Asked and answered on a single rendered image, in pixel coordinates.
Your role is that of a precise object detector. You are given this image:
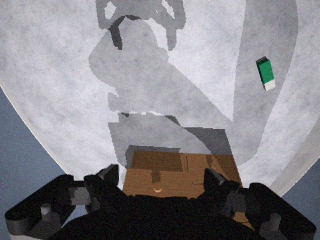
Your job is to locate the green and white eraser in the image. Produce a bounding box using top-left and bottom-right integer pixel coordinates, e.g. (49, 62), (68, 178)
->
(256, 58), (276, 91)

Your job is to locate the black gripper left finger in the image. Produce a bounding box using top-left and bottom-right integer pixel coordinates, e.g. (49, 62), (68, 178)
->
(4, 164), (144, 240)

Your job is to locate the orange wooden drawer front with round knob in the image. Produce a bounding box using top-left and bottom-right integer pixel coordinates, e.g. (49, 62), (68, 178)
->
(186, 155), (239, 185)
(134, 151), (185, 172)
(122, 168), (193, 199)
(192, 187), (248, 223)

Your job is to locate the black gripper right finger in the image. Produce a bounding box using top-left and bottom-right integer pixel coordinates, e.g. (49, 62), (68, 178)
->
(179, 168), (317, 240)

